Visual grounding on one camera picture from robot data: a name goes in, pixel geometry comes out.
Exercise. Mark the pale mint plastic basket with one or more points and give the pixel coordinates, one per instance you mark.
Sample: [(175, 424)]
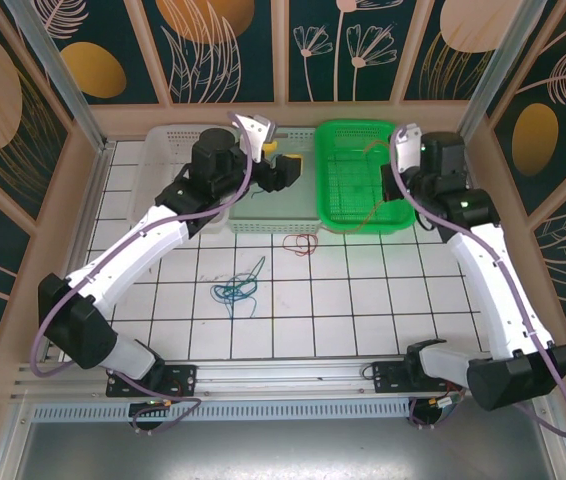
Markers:
[(283, 210)]

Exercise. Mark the white plastic basket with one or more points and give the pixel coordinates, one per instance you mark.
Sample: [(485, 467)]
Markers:
[(163, 150)]

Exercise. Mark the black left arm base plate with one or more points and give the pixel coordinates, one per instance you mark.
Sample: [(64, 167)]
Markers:
[(183, 380)]

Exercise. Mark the aluminium mounting rail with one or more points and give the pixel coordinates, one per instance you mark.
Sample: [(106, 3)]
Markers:
[(288, 377)]

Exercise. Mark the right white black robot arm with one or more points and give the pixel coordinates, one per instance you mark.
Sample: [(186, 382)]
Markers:
[(503, 290)]

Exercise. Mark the aluminium frame post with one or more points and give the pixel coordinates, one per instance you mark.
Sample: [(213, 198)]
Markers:
[(495, 75), (64, 85)]

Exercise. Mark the aluminium side rail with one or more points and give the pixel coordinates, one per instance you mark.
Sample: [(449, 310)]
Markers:
[(85, 220), (473, 162)]

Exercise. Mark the bright green plastic basket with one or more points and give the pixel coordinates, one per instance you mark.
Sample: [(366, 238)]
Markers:
[(348, 175)]

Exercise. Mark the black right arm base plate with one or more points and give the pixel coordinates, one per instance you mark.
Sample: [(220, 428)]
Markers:
[(385, 380)]

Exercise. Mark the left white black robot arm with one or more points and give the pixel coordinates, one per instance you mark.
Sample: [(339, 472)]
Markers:
[(128, 250)]

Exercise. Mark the steel sheet panel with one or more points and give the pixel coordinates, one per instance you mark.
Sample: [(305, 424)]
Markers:
[(283, 455)]

